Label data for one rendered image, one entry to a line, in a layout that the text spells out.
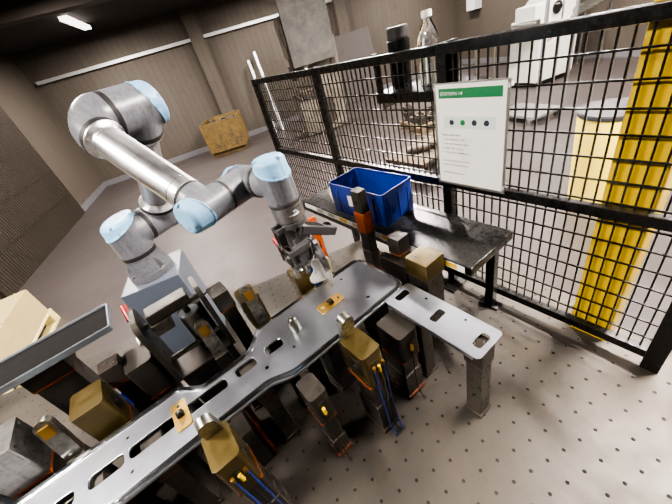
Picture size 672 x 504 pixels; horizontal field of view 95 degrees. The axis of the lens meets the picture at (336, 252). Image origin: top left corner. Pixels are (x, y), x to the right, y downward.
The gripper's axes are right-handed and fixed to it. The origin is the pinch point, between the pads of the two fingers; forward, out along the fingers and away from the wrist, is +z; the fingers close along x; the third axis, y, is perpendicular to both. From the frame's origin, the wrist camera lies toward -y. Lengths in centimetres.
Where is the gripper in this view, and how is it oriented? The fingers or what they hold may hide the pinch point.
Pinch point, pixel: (321, 275)
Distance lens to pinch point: 87.1
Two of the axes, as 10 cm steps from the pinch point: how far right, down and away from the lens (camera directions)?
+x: 6.0, 3.2, -7.3
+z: 2.6, 7.9, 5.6
